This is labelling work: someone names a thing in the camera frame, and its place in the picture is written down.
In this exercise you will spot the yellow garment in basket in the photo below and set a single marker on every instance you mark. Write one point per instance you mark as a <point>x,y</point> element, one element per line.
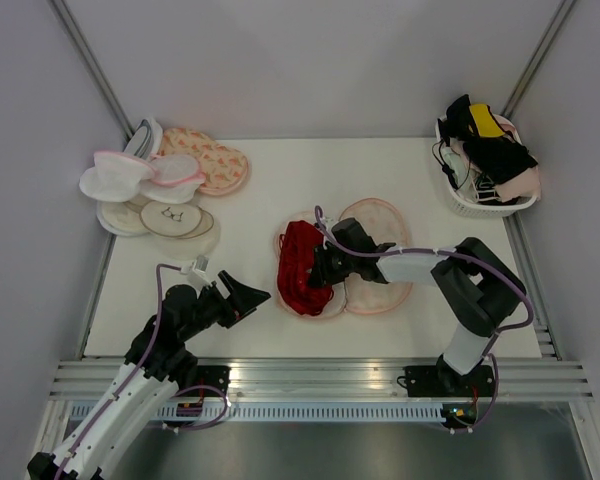
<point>484,124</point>

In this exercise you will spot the black bra in basket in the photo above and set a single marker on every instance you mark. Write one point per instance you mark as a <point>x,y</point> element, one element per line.
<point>501,159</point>

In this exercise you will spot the white blue-trimmed mesh bag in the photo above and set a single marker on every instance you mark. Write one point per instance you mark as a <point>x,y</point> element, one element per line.
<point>146,140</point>

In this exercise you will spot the aluminium mounting rail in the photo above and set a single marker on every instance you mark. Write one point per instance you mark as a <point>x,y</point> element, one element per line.
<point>349,380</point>

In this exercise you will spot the peach floral mesh laundry bag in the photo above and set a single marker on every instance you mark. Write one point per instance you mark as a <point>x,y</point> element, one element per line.
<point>383,222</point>

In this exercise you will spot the white plastic laundry basket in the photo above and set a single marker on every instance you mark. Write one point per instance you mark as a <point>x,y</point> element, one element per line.
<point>465,186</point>

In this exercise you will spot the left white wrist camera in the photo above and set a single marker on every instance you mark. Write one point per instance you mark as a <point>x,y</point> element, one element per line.
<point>196,272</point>

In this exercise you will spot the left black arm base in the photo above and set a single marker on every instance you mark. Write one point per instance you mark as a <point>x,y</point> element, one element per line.
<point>211,381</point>

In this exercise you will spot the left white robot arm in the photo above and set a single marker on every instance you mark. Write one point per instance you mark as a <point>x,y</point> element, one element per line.
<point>155,369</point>

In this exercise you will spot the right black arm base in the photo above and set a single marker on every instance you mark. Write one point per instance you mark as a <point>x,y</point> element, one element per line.
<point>426,381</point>

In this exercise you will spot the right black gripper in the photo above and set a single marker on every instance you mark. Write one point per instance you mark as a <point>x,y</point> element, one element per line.
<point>321,275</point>

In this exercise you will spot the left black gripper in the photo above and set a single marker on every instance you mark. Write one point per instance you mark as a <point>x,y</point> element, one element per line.
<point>243,299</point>

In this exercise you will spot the red bra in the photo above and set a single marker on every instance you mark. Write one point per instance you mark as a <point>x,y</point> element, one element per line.
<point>295,262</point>

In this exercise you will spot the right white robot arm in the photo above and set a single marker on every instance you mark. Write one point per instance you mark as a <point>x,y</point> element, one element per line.
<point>485,296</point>

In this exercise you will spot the white slotted cable duct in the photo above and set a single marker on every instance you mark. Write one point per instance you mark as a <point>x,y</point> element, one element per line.
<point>174,412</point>

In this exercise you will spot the cream round mesh bag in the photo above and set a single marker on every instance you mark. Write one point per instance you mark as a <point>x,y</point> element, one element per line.
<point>119,220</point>

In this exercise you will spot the pink bra in basket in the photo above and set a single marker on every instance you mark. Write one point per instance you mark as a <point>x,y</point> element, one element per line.
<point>527,184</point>

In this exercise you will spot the white pink-trimmed mesh bag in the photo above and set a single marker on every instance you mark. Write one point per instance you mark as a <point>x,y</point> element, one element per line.
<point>115,176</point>

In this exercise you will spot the beige bag with bra print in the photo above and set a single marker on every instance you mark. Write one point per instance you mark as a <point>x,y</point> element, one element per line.
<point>175,221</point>

